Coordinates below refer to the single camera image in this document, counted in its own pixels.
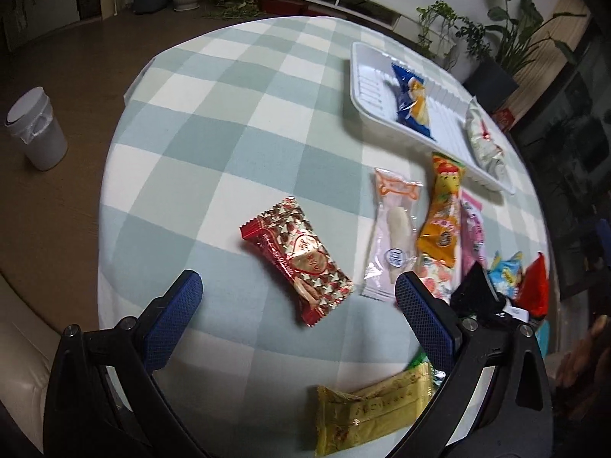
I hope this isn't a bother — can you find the white crinkled snack packet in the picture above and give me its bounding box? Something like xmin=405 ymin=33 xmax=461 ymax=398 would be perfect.
xmin=465 ymin=97 xmax=511 ymax=183

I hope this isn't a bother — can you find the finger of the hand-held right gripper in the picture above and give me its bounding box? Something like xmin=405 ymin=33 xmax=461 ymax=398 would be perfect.
xmin=451 ymin=262 xmax=507 ymax=318

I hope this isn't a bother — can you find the dark glass cabinet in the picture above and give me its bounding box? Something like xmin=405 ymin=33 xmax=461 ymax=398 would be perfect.
xmin=516 ymin=24 xmax=611 ymax=297

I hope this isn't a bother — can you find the black square plant pot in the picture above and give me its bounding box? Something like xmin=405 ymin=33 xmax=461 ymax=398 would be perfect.
xmin=463 ymin=57 xmax=519 ymax=111

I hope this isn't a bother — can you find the red heart print snack packet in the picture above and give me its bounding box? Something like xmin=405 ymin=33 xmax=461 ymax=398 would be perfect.
xmin=239 ymin=195 xmax=355 ymax=328

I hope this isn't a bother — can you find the yellow snack packet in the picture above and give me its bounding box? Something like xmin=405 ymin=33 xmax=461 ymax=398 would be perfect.
xmin=315 ymin=361 xmax=447 ymax=457

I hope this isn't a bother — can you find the floral white snack packet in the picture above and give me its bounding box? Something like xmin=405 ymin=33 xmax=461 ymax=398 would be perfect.
xmin=414 ymin=254 xmax=461 ymax=303

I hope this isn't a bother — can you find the orange snack packet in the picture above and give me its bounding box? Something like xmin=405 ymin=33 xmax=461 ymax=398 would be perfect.
xmin=416 ymin=152 xmax=466 ymax=268

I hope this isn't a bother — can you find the white tv stand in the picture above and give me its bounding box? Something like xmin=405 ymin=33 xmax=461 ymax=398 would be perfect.
xmin=258 ymin=0 xmax=425 ymax=39

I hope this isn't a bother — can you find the checked tablecloth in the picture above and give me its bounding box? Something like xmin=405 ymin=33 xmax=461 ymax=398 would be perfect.
xmin=98 ymin=15 xmax=561 ymax=458

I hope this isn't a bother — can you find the large broad-leaf plant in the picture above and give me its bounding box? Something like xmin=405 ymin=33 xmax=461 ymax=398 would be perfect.
xmin=482 ymin=0 xmax=588 ymax=77

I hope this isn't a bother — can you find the beige leather sofa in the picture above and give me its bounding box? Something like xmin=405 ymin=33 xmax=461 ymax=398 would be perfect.
xmin=0 ymin=272 xmax=120 ymax=458

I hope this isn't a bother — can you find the person's right hand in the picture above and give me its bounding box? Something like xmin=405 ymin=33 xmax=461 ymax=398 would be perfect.
xmin=556 ymin=315 xmax=611 ymax=392

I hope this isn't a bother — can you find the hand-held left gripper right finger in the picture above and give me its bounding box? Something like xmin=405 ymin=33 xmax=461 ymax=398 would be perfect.
xmin=386 ymin=271 xmax=557 ymax=458

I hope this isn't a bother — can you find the light blue panda snack packet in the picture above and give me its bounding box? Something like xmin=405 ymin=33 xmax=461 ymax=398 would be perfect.
xmin=488 ymin=251 xmax=526 ymax=299

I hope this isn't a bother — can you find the dark blue snack packet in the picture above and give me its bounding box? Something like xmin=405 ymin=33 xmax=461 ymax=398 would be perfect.
xmin=390 ymin=63 xmax=433 ymax=141

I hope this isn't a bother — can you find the white plastic tray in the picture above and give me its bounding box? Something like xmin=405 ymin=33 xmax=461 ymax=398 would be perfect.
xmin=350 ymin=41 xmax=516 ymax=195

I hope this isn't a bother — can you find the small red box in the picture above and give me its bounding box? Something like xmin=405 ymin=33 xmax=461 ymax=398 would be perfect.
xmin=491 ymin=107 xmax=516 ymax=133

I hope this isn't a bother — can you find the white trash bin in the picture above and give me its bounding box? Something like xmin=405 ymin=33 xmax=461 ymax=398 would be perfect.
xmin=5 ymin=87 xmax=68 ymax=171

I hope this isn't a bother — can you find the clear packet with white stick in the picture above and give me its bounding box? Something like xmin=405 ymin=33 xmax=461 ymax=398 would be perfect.
xmin=360 ymin=168 xmax=423 ymax=302

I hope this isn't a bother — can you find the small-leaf potted plant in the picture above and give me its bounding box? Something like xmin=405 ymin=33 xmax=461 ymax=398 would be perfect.
xmin=417 ymin=0 xmax=488 ymax=72

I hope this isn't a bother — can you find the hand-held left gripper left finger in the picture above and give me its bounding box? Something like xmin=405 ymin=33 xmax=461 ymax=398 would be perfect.
xmin=40 ymin=269 xmax=211 ymax=458

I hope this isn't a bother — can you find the white cabinet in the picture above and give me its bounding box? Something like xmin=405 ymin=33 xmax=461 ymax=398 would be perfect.
xmin=0 ymin=0 xmax=81 ymax=53

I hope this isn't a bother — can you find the pink snack packet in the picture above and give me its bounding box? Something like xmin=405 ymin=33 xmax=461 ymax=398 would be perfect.
xmin=459 ymin=190 xmax=488 ymax=277

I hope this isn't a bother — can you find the plain red snack packet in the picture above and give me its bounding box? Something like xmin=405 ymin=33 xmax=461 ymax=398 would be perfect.
xmin=514 ymin=253 xmax=551 ymax=318

